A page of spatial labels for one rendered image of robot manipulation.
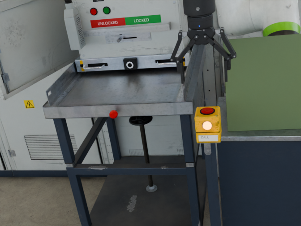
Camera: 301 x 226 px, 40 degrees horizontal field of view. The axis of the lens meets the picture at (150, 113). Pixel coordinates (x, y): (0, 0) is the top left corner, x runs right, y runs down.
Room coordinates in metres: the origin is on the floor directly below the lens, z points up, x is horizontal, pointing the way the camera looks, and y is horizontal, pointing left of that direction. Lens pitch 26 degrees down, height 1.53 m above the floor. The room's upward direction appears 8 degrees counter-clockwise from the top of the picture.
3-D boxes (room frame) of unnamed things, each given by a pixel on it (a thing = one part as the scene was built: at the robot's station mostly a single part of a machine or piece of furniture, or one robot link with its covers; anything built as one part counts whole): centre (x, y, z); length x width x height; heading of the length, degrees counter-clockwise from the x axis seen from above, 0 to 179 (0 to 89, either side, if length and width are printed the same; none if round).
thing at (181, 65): (1.23, -0.12, 1.04); 0.03 x 0.01 x 0.07; 166
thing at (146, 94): (1.82, 0.05, 0.82); 0.68 x 0.62 x 0.06; 166
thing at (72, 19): (1.80, 0.27, 1.09); 0.08 x 0.05 x 0.17; 165
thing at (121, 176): (1.82, 0.05, 0.46); 0.64 x 0.58 x 0.66; 166
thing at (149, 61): (1.83, 0.05, 0.90); 0.54 x 0.05 x 0.06; 75
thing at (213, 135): (1.21, -0.19, 0.85); 0.08 x 0.08 x 0.10; 76
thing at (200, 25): (1.21, -0.18, 1.18); 0.08 x 0.07 x 0.09; 76
